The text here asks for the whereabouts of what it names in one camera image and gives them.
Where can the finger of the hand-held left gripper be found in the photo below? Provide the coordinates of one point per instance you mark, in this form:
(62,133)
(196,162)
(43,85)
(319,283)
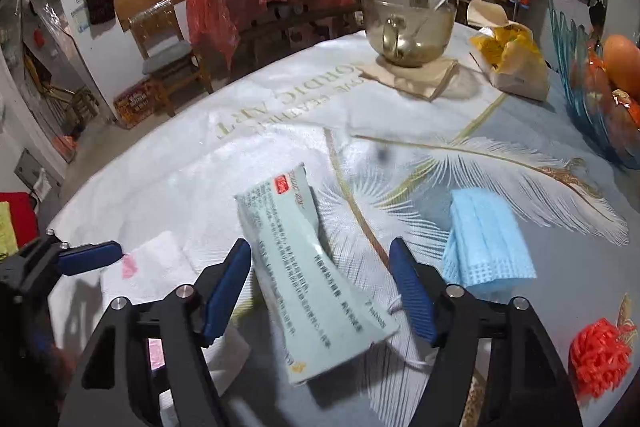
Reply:
(90,257)

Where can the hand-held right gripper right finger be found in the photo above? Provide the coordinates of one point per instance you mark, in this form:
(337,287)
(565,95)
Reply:
(412,294)

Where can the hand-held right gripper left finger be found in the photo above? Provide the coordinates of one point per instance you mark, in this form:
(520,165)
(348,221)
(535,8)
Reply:
(227,287)

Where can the pale green mask packet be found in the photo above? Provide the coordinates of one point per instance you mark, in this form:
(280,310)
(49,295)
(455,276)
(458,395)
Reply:
(300,267)

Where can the red cloth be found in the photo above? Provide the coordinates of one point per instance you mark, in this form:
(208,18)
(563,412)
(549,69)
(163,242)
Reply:
(22,219)

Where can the blue face mask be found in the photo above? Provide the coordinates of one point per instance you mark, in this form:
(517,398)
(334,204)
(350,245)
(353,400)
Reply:
(485,247)

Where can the printed cardboard box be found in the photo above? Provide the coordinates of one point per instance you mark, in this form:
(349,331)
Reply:
(137,104)

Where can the red mesh scrubber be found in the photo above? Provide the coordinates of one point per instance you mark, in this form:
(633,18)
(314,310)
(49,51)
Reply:
(600,357)

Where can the wooden chair grey cushion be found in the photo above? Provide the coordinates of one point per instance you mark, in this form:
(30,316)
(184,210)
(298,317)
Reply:
(167,59)

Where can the beige cloth mat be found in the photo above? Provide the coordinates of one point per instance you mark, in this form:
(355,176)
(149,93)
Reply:
(420,82)

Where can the yellow and white plastic bag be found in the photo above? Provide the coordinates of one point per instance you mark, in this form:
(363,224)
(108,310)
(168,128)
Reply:
(520,67)

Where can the clear glass bowl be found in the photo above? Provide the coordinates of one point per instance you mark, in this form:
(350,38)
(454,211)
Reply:
(425,42)

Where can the blue glass fruit bowl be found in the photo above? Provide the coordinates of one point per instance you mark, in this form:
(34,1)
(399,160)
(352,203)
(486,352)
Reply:
(580,97)

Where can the table with red cloth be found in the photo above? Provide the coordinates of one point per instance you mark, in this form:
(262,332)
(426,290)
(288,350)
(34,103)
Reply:
(215,17)

